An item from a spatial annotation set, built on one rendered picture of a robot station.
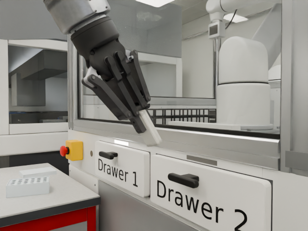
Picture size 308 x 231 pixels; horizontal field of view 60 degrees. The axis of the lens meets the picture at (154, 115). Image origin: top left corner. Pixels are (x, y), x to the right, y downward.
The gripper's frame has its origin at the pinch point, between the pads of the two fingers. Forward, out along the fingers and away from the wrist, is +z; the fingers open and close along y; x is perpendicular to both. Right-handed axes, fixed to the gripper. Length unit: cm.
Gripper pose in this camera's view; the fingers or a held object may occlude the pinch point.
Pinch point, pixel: (146, 128)
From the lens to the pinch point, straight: 49.2
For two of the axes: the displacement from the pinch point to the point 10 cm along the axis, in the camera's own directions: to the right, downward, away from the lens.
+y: 5.3, -5.0, 6.9
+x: -7.2, 1.7, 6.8
